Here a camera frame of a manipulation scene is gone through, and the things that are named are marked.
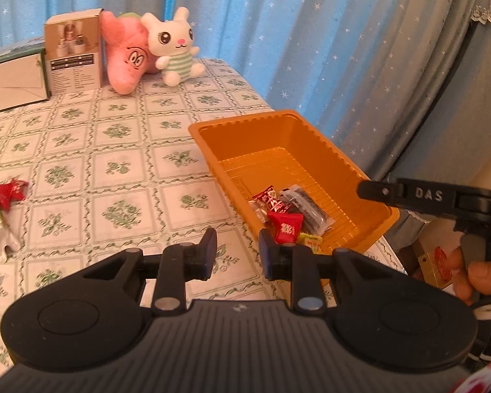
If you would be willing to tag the pink plush toy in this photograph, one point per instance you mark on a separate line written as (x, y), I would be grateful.
(127, 57)

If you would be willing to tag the yellow box red label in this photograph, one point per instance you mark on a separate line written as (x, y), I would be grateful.
(429, 266)

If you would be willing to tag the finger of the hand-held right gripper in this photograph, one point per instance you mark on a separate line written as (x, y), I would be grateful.
(413, 196)

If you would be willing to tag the orange plastic tray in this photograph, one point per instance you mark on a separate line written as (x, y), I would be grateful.
(270, 147)

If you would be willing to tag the red square candy packet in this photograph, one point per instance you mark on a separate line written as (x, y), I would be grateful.
(286, 227)

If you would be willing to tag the beige product carton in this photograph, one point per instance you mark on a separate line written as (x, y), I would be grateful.
(73, 57)

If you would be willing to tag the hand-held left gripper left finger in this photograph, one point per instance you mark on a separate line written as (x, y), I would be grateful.
(208, 254)

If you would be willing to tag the red foil candy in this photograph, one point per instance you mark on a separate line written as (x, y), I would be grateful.
(266, 198)

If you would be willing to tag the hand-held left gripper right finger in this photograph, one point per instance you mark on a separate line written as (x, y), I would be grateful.
(268, 258)

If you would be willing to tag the red twist-wrapped candy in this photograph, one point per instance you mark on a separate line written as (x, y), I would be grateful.
(10, 192)

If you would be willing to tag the red white patterned clothing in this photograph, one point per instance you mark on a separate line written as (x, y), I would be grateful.
(487, 382)

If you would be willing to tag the white box teal top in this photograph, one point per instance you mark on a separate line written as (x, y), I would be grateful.
(12, 77)

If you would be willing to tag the dark clear snack packet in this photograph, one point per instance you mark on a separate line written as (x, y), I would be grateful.
(309, 208)

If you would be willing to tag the person's right hand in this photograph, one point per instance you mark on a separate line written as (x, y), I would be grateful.
(483, 278)

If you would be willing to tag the white bunny plush toy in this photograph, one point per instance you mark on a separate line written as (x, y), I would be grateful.
(174, 45)

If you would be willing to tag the grey lace-trimmed furniture cover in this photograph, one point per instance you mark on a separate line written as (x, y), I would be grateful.
(474, 110)

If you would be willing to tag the yellow green candy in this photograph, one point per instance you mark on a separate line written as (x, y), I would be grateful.
(309, 242)

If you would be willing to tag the floral green white tablecloth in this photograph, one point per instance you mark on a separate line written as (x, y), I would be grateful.
(106, 163)

